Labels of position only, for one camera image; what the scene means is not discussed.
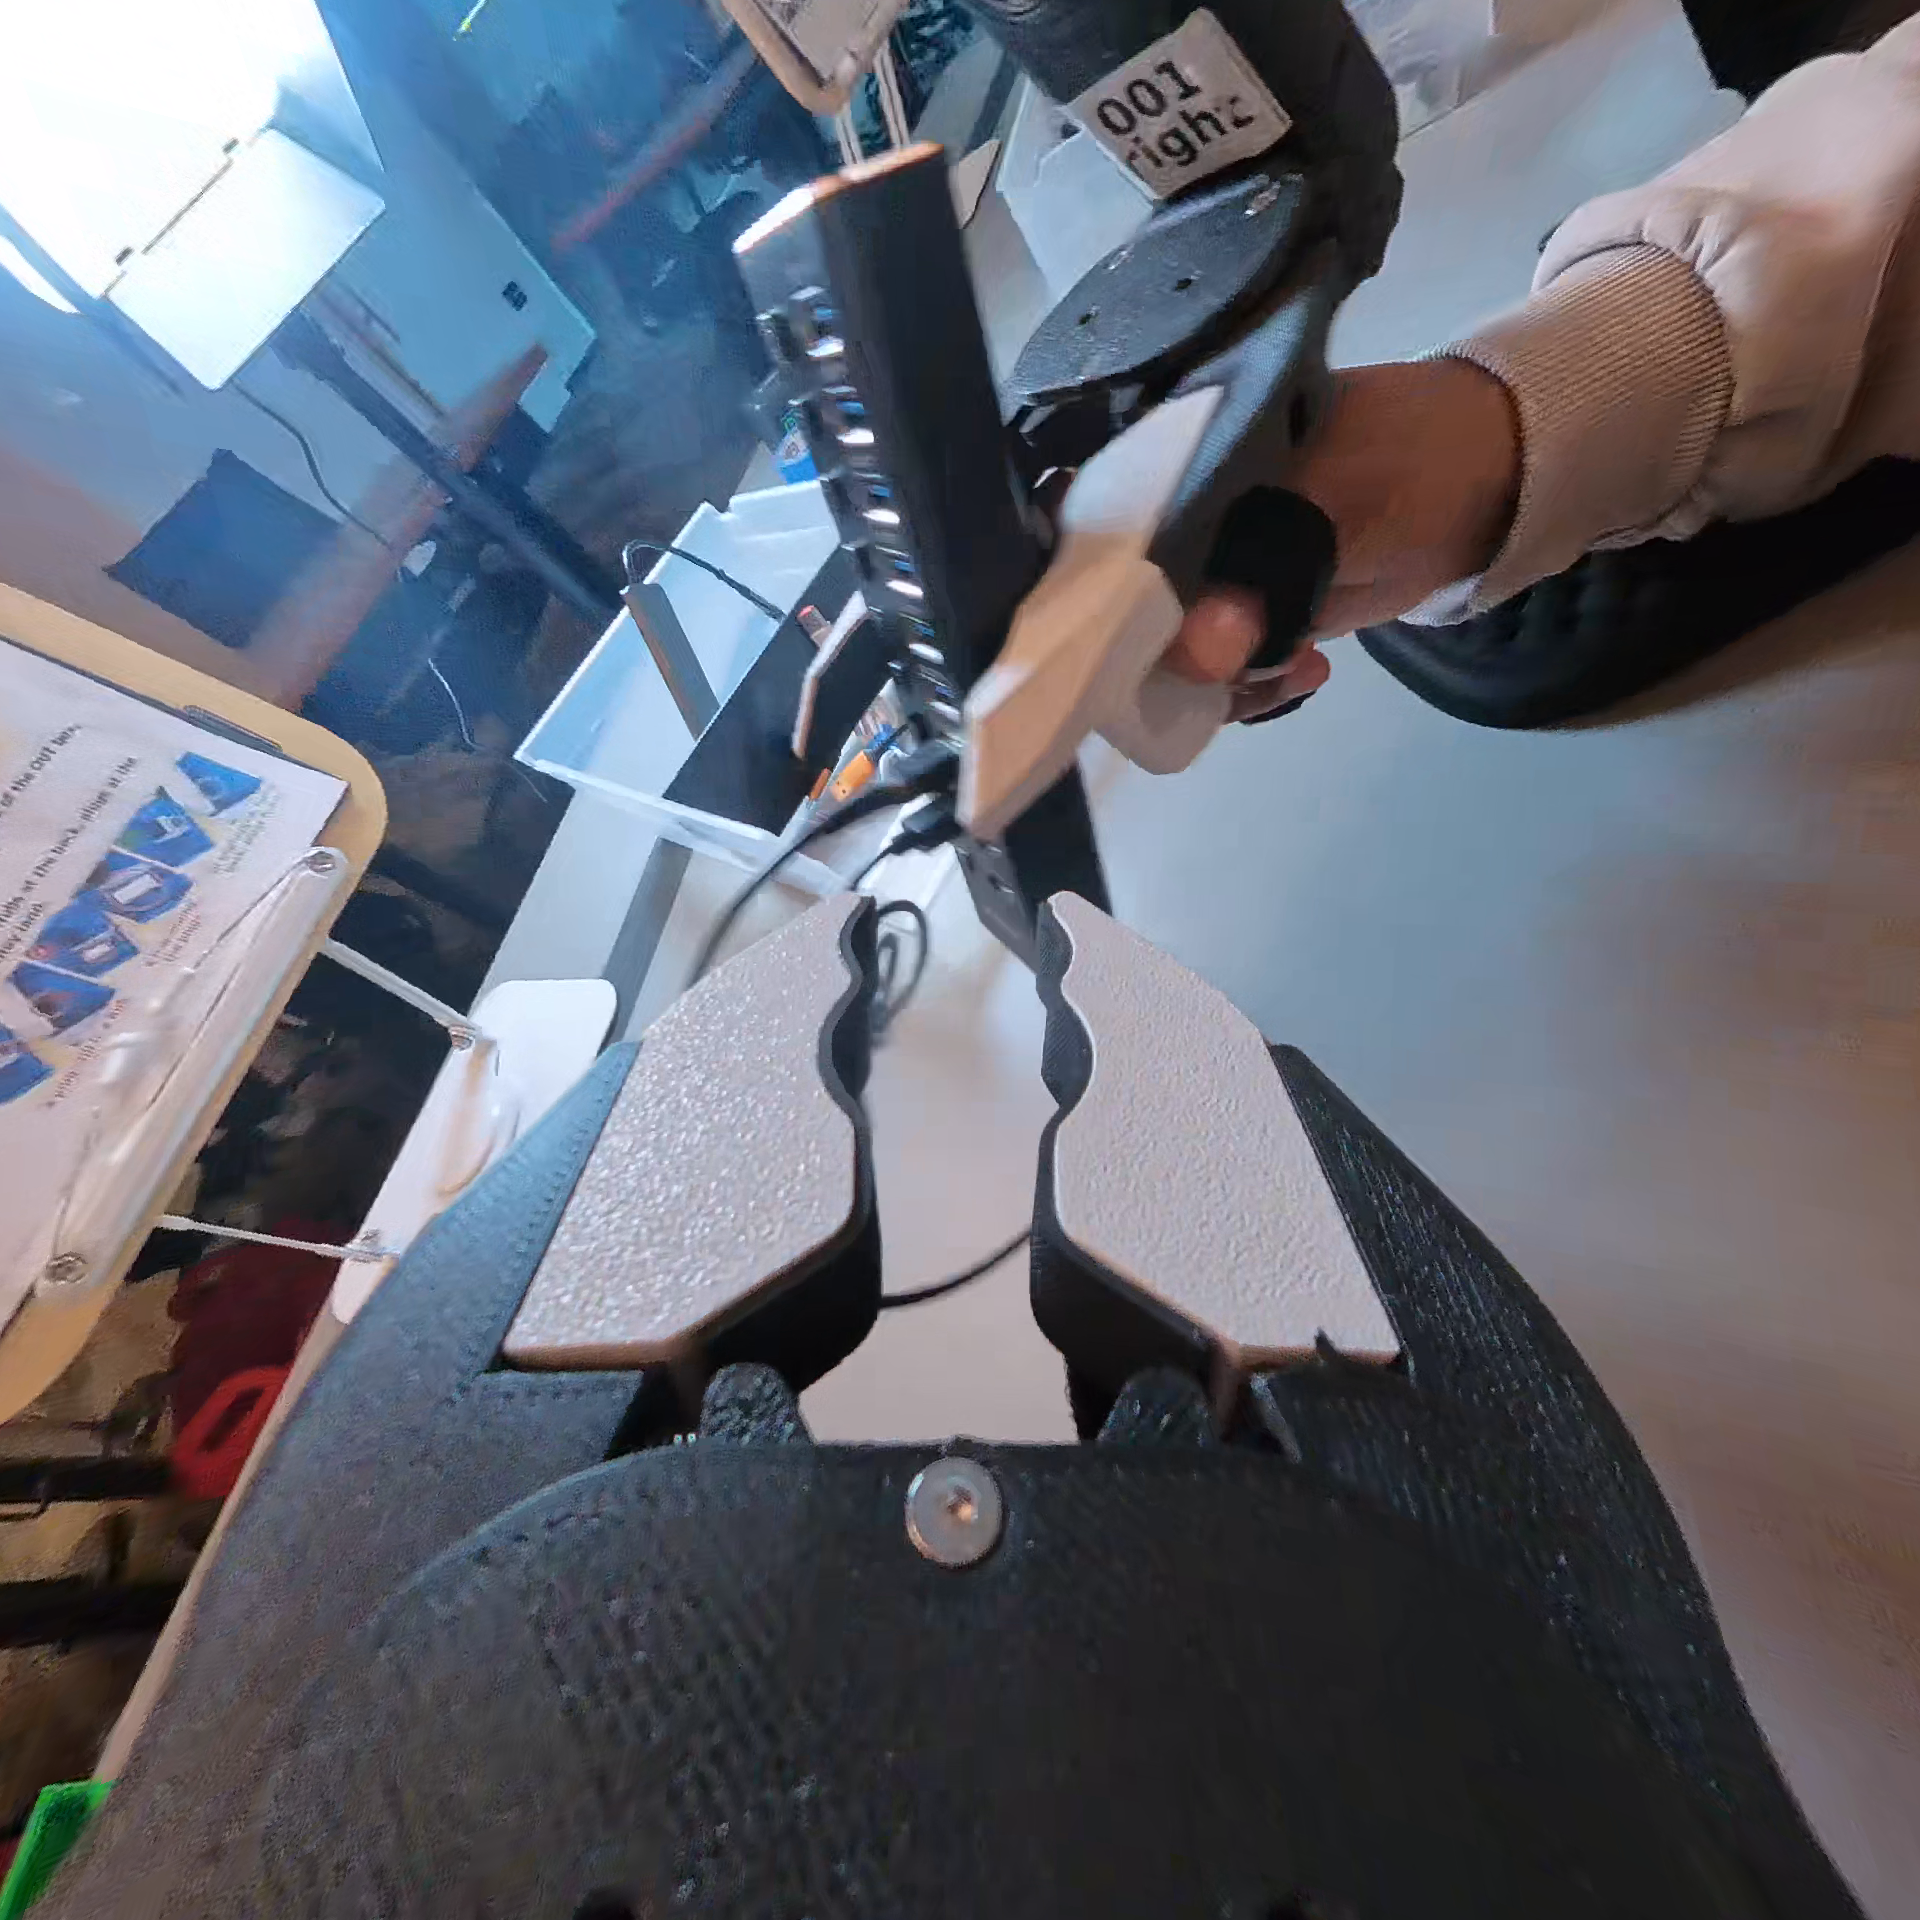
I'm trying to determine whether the person's right hand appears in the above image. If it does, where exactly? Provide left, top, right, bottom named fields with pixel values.
left=1160, top=357, right=1527, bottom=725

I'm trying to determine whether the wooden document stand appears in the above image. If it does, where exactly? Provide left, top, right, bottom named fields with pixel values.
left=0, top=583, right=619, bottom=1425

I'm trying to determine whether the black usb hub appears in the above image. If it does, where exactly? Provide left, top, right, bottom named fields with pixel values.
left=731, top=141, right=1114, bottom=969

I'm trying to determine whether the person's right forearm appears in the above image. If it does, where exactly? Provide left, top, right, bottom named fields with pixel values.
left=1394, top=56, right=1920, bottom=632

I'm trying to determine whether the white box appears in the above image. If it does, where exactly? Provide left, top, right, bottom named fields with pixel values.
left=357, top=181, right=596, bottom=437

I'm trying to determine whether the instruction sheet clipboard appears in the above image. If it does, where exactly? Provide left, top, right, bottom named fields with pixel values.
left=0, top=637, right=351, bottom=1337

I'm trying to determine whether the white plastic tray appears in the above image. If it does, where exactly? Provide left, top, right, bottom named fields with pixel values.
left=517, top=482, right=865, bottom=894

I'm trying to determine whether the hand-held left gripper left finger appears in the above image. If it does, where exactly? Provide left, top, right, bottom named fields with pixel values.
left=499, top=890, right=884, bottom=1397

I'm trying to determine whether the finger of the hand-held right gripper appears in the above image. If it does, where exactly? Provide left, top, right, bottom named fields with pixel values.
left=959, top=386, right=1250, bottom=841
left=792, top=590, right=875, bottom=760

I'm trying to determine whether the white board panel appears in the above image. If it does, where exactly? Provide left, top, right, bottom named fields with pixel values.
left=0, top=0, right=388, bottom=396

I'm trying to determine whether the black textured pad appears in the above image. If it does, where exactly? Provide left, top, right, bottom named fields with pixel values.
left=1359, top=509, right=1920, bottom=734

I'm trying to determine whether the dark square panel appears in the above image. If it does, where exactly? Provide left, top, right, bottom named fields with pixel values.
left=108, top=448, right=338, bottom=649

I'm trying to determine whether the black usb cable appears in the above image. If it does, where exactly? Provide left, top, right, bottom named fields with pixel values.
left=701, top=735, right=1039, bottom=1309

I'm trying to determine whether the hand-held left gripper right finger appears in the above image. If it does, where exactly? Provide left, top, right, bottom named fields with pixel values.
left=1032, top=890, right=1407, bottom=1412

